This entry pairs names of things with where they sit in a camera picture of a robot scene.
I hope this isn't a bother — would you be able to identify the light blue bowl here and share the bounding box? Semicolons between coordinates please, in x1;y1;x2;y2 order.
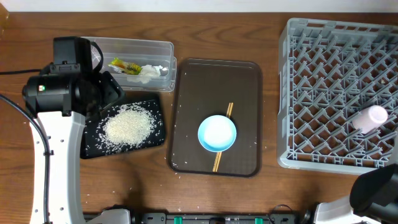
197;115;237;152

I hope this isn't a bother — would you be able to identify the clear plastic waste bin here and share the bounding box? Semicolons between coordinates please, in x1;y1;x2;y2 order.
87;37;177;92

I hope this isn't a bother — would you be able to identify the yellow green snack wrapper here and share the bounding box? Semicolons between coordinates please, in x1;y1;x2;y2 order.
108;57;142;75

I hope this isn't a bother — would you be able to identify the wooden chopstick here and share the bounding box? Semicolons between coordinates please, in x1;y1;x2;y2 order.
214;102;234;173
212;102;233;173

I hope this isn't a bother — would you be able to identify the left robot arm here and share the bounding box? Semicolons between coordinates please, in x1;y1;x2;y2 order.
22;72;124;223

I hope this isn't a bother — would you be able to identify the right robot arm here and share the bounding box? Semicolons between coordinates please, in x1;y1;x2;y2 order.
312;139;397;224

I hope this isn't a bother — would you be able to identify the grey dishwasher rack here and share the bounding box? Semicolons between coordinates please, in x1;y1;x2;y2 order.
277;18;397;175

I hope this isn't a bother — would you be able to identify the white tissue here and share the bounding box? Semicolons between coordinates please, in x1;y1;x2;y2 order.
127;65;163;84

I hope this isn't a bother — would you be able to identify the pile of white rice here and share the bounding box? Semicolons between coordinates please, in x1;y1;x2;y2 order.
93;104;164;155

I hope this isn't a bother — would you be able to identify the black plastic tray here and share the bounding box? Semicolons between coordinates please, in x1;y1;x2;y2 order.
79;91;167;159

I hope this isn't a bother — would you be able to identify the brown serving tray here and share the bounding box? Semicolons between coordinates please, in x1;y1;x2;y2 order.
167;58;262;177

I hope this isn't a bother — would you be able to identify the wooden chopstick right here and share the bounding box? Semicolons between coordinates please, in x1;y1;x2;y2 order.
214;102;234;173

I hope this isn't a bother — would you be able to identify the pink cup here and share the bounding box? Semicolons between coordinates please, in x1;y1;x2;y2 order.
353;105;388;134

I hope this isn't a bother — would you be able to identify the wooden chopstick left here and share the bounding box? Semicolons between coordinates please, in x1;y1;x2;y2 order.
212;102;233;173

